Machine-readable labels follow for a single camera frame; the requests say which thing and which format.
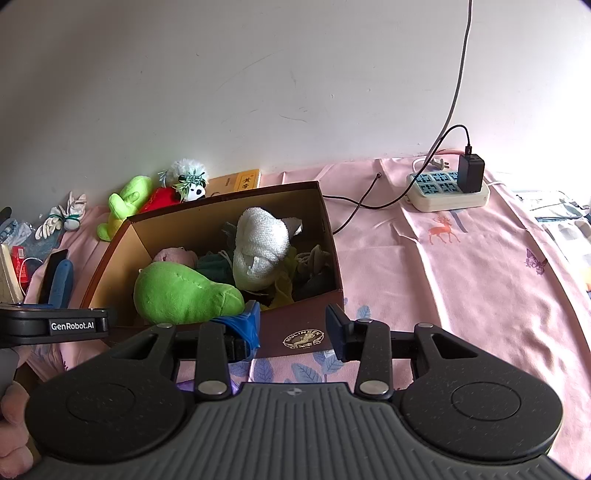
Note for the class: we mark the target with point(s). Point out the green avocado plush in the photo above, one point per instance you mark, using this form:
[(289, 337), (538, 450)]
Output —
[(180, 293)]

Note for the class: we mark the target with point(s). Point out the blue and white packet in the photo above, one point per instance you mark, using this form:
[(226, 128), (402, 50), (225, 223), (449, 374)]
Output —
[(14, 233)]

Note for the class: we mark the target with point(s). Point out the pink plush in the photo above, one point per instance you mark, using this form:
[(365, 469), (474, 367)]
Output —
[(173, 254)]

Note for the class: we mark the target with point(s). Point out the person's left hand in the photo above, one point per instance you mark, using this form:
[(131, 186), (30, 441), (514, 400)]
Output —
[(14, 434)]

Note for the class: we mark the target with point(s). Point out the white power plug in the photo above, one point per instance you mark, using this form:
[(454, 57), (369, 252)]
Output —
[(441, 164)]

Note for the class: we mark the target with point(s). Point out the white power strip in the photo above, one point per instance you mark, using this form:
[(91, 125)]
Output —
[(438, 196)]

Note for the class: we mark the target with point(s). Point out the panda plush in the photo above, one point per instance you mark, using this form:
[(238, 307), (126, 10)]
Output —
[(189, 182)]

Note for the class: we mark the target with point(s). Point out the green frog plush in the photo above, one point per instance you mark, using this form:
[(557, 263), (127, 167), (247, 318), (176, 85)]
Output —
[(124, 198)]

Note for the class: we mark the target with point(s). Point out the red small item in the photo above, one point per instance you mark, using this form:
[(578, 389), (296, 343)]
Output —
[(21, 265)]

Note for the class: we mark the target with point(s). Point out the white towel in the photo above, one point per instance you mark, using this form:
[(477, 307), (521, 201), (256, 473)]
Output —
[(258, 244)]

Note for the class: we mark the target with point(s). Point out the grey cloth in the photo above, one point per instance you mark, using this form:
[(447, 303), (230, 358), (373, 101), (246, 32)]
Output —
[(292, 225)]

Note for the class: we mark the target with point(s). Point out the olive cloth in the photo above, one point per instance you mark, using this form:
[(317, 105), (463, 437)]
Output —
[(316, 261)]

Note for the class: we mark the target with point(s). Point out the plaid cloth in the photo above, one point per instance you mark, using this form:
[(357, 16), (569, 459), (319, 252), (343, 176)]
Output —
[(563, 230)]

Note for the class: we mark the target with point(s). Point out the brown cardboard box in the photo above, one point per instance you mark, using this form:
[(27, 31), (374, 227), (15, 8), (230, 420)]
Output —
[(300, 330)]

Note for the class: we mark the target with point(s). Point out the black charger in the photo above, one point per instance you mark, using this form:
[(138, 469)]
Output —
[(471, 173)]

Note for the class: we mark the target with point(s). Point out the red plush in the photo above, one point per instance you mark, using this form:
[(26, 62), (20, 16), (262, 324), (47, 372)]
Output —
[(159, 198)]

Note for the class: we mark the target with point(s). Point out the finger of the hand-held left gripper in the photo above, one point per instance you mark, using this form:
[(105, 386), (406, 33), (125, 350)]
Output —
[(62, 284)]

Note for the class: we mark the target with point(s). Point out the yellow-green fuzzy cloth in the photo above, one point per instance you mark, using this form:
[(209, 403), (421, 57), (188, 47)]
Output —
[(282, 288)]

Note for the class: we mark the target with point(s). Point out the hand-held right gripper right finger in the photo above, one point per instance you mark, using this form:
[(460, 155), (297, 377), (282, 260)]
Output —
[(339, 332)]

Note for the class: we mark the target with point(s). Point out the yellow flat box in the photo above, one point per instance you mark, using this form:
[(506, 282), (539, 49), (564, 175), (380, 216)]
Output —
[(240, 181)]

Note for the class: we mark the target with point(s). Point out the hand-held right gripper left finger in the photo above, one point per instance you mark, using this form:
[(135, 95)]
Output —
[(244, 325)]

